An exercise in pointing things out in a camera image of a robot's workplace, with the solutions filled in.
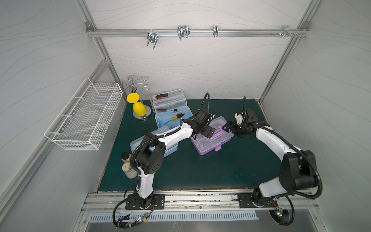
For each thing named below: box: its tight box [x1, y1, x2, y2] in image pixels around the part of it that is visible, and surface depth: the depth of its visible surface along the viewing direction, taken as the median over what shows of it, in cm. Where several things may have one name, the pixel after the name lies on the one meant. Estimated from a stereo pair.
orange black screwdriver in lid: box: [155, 90, 181, 100], surface depth 106 cm
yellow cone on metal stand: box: [126, 92, 152, 120], surface depth 94 cm
